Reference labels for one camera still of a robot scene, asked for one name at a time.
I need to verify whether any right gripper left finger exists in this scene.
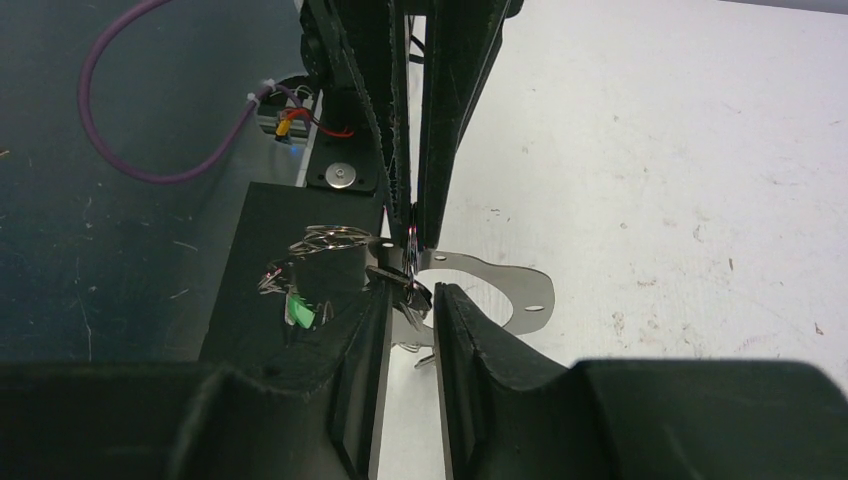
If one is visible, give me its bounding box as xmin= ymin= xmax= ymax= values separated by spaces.
xmin=1 ymin=281 xmax=392 ymax=479

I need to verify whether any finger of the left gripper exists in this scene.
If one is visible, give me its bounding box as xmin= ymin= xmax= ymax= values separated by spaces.
xmin=416 ymin=0 xmax=524 ymax=249
xmin=299 ymin=1 xmax=411 ymax=239

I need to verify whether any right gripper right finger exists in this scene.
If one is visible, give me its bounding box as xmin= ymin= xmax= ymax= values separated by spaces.
xmin=434 ymin=284 xmax=847 ymax=479

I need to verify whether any black head key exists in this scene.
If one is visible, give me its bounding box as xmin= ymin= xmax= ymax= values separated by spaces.
xmin=366 ymin=265 xmax=433 ymax=315

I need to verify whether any green key tag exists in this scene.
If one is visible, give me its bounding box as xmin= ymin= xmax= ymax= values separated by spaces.
xmin=284 ymin=294 xmax=316 ymax=329

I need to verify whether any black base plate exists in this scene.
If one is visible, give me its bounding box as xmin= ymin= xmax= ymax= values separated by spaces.
xmin=199 ymin=182 xmax=383 ymax=370

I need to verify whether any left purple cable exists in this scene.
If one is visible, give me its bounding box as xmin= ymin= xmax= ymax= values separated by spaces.
xmin=77 ymin=0 xmax=313 ymax=186

